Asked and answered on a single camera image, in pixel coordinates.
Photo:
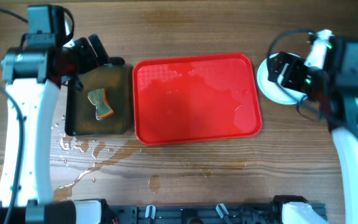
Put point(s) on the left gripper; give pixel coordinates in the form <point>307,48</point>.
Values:
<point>91,60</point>

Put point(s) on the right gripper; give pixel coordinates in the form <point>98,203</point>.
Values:
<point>296,65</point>

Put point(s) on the white plate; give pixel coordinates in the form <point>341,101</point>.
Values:
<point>272,92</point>

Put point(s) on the green orange sponge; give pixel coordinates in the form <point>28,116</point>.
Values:
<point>99,99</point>

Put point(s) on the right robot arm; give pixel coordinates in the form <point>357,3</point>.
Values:
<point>326,84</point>

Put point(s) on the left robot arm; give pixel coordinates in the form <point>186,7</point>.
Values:
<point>33,77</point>

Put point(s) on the black water tray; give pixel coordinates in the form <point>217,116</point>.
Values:
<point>80,114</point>

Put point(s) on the red plastic tray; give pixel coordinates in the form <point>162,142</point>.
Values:
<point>198,98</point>

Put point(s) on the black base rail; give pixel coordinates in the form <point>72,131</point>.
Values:
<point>246,213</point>

